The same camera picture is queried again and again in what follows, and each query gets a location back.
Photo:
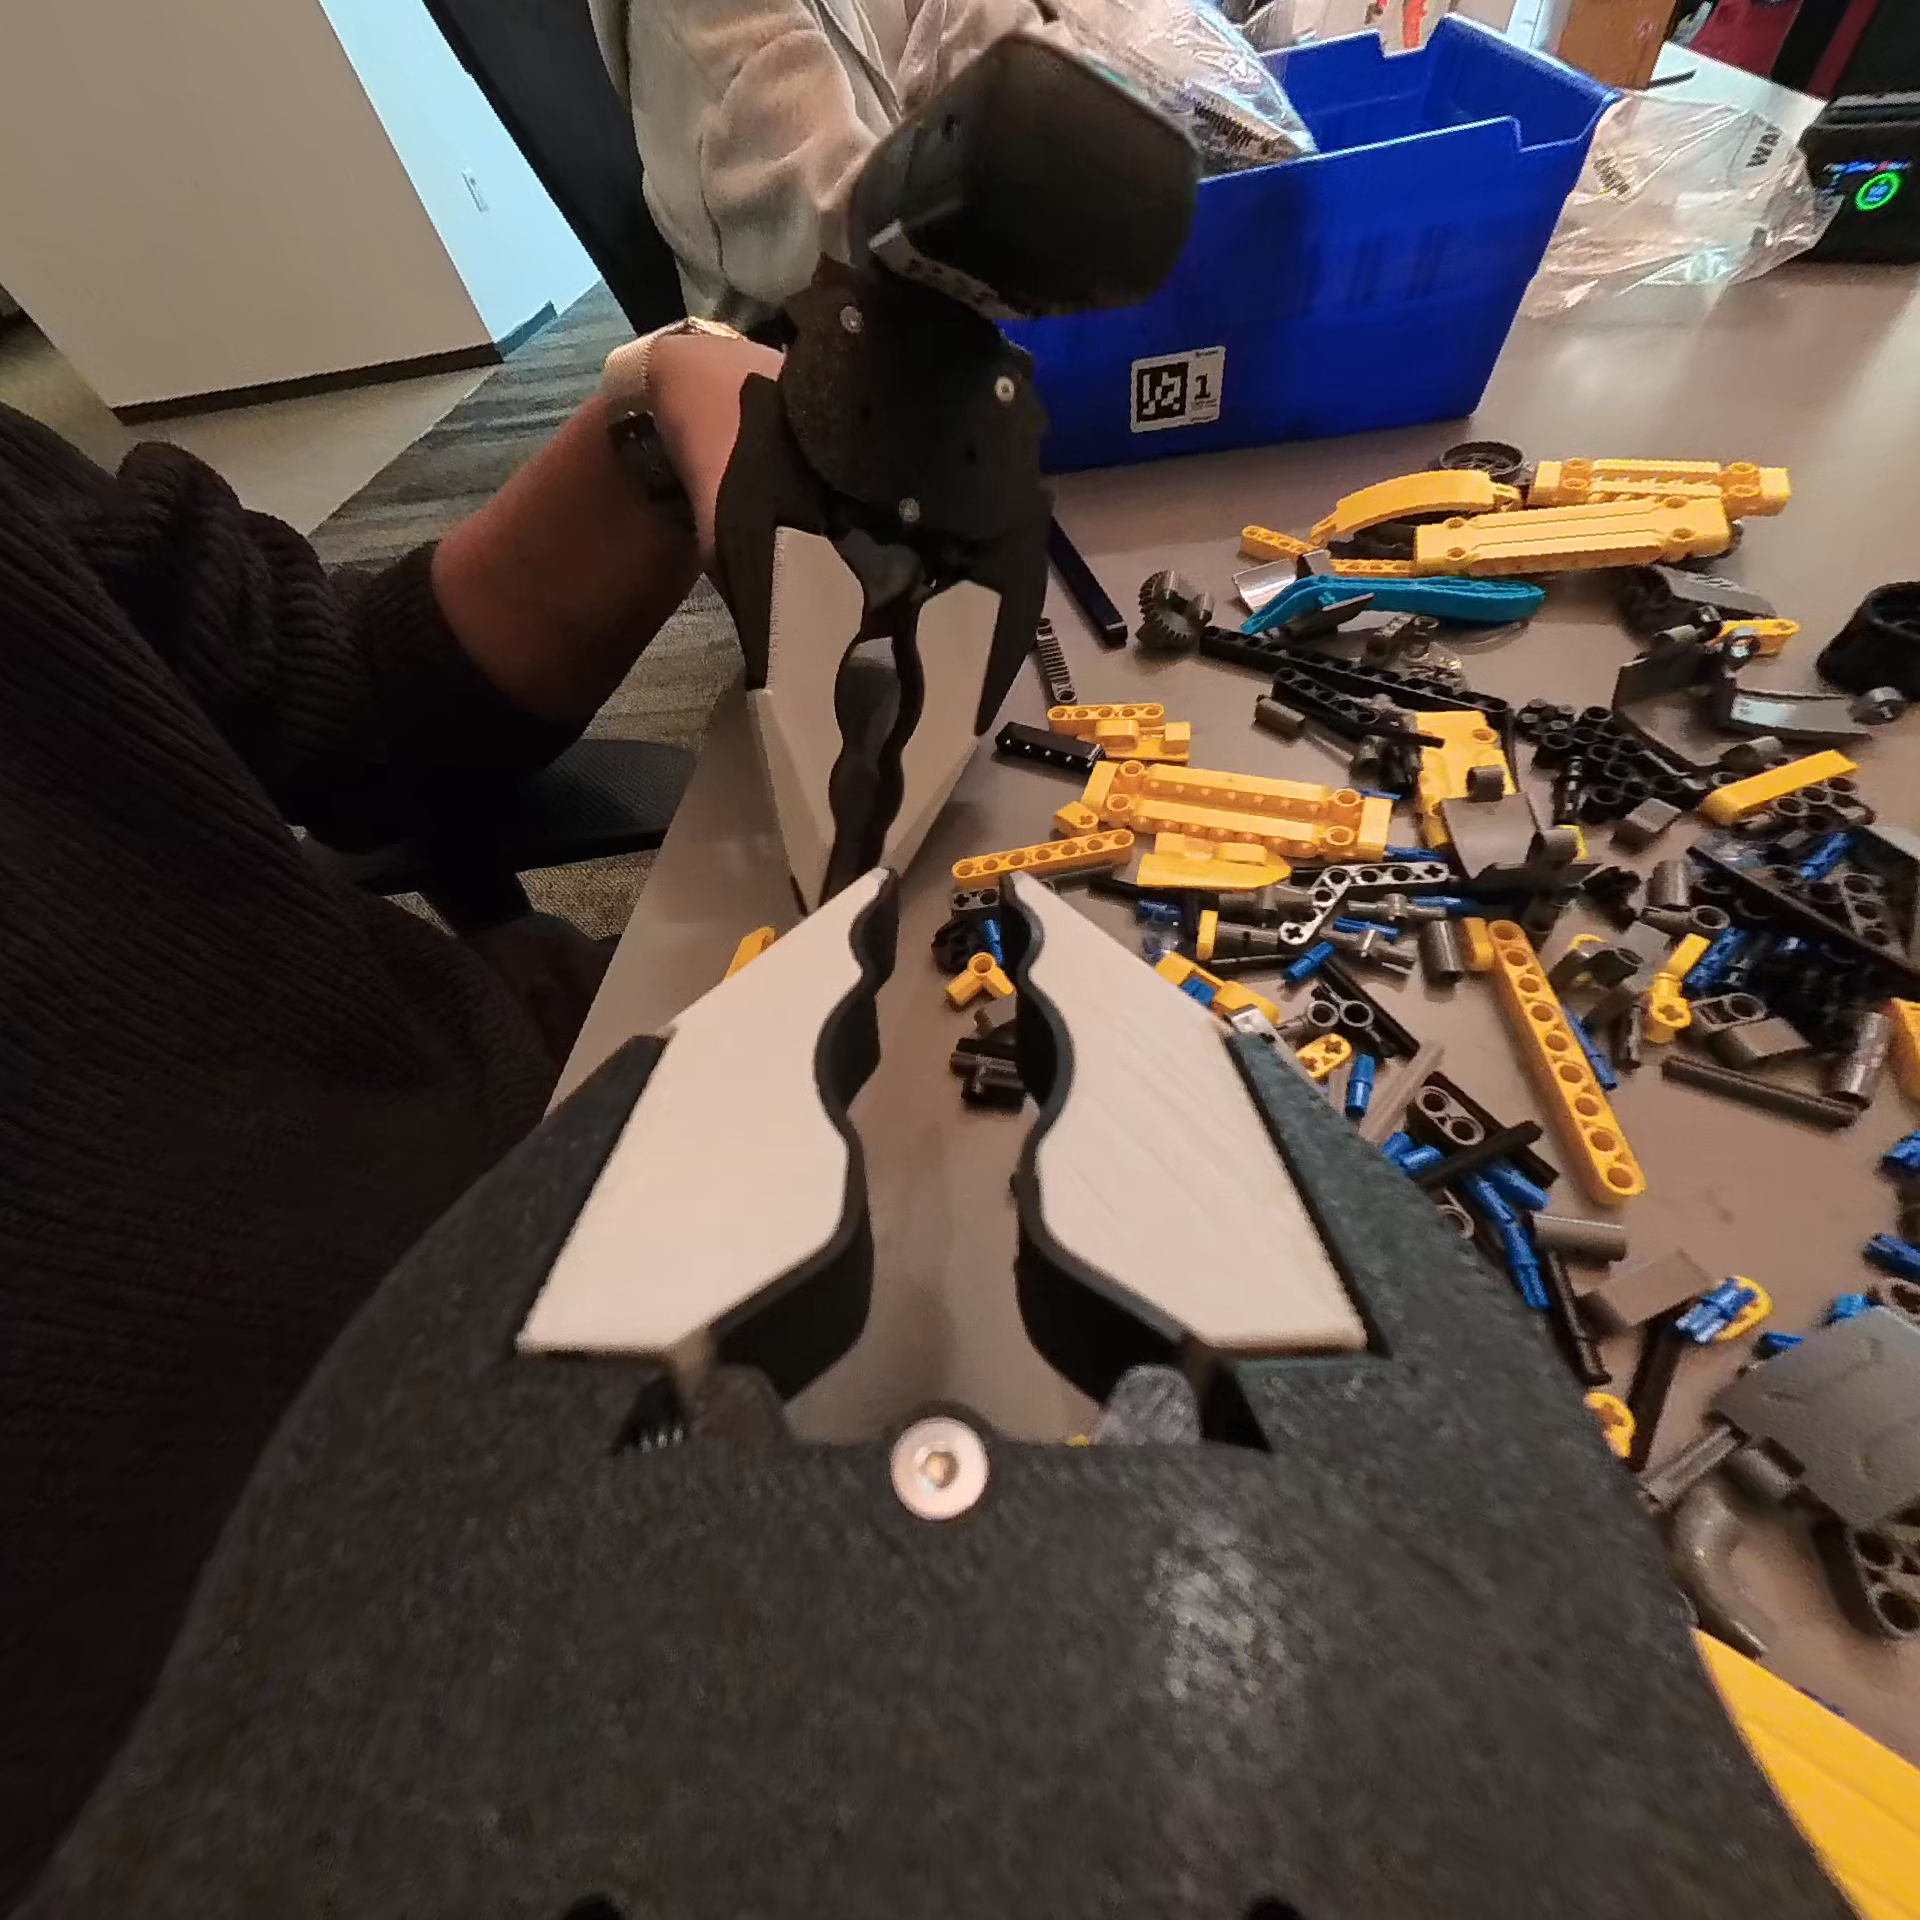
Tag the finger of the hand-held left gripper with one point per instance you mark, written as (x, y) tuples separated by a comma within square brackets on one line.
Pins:
[(952, 706), (798, 717)]

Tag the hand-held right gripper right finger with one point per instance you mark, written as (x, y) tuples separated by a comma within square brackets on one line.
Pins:
[(1188, 1188)]

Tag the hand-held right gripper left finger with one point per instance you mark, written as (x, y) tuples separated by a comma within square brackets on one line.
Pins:
[(704, 1188)]

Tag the small yellow angled piece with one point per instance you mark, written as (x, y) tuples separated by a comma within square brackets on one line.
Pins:
[(751, 947)]

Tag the person's left forearm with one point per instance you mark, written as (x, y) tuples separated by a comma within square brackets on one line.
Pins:
[(552, 598)]

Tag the person's left hand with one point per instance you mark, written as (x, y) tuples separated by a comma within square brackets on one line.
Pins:
[(714, 397)]

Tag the thin yellow holed beam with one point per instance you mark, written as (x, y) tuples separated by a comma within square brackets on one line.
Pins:
[(1047, 854)]

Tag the dark blue long rod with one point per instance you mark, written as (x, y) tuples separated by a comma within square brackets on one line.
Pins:
[(1079, 574)]

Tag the wristwatch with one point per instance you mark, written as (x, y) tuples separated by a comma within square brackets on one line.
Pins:
[(654, 466)]

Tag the long yellow block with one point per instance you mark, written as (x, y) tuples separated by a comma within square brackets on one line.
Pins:
[(1246, 800)]

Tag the thick yellow holed beam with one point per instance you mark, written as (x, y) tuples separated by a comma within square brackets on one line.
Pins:
[(1559, 1068)]

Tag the clear plastic bag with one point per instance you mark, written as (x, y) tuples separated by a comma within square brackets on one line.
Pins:
[(1664, 196), (1212, 77)]

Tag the blue plastic bin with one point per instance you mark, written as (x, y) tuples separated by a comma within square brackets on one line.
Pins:
[(1352, 268)]

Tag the person's dark clothing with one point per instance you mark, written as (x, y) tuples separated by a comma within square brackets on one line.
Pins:
[(227, 1200)]

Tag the blue curved lego panel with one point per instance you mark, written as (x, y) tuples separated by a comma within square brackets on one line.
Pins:
[(1425, 598)]

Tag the pile of mixed building pieces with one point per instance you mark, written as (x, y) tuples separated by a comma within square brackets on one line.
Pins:
[(1591, 749)]

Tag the black rubber tire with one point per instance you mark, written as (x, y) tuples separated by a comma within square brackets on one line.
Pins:
[(1876, 645)]

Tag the yellow curved panel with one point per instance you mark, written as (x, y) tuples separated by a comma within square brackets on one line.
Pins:
[(1830, 1783)]

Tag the black device with green light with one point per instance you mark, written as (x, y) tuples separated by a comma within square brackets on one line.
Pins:
[(1863, 179)]

